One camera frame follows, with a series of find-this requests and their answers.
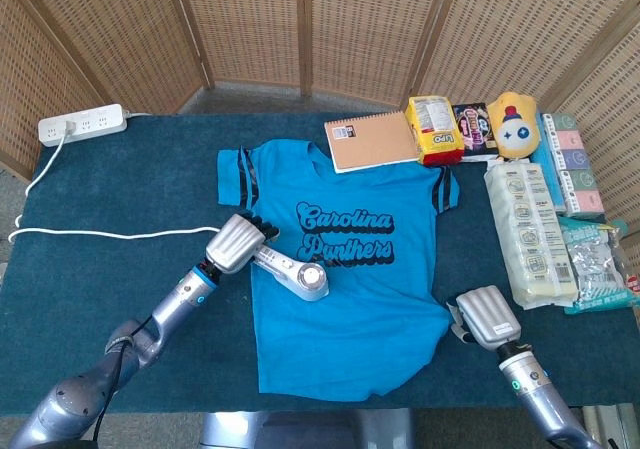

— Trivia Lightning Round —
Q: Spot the yellow Lipo snack bag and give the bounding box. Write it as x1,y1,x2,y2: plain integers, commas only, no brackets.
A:
404,95,465,167

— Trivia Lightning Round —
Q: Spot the white handheld steam iron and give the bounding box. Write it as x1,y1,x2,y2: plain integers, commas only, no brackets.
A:
249,246,331,303

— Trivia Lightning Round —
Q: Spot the dark teal table carpet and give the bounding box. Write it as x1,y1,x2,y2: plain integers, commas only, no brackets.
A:
0,112,640,416

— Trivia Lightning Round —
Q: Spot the pink green pastel tissue pack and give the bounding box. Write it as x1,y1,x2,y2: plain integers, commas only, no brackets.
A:
542,112,606,219

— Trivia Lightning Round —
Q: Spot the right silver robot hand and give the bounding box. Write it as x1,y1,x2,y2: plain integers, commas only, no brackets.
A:
448,285,523,353

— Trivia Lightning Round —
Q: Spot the black snack packet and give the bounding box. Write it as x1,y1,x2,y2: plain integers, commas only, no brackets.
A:
452,101,499,161

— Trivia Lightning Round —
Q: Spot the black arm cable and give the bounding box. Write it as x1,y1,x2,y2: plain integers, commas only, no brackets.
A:
91,315,154,446

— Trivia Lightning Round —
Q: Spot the light blue tissue pack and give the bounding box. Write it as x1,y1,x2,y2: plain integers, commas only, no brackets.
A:
530,113,569,215

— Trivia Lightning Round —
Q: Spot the yellow plush toy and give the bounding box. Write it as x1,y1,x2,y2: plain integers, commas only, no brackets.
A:
487,90,543,162

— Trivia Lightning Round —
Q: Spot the kraft spiral notebook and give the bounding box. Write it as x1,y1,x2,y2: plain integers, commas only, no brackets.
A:
323,110,421,175

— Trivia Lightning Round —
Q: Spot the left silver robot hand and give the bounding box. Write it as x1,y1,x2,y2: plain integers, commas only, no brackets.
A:
204,212,281,276

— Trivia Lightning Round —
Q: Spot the white power strip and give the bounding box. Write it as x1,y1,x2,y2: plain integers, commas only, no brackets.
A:
38,103,128,148

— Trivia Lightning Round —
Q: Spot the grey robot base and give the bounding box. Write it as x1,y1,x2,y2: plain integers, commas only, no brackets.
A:
198,408,416,449

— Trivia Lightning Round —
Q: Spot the long white cotton pad pack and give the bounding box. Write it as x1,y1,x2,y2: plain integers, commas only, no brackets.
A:
483,162,580,311

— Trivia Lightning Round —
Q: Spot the silver teal snack bag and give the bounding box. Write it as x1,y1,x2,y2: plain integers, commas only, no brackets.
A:
557,216,640,315

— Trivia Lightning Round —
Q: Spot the wicker folding screen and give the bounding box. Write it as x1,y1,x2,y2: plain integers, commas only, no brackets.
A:
0,0,640,230

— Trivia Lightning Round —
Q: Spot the blue Carolina Panthers t-shirt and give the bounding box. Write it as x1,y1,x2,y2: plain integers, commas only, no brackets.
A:
216,138,461,403

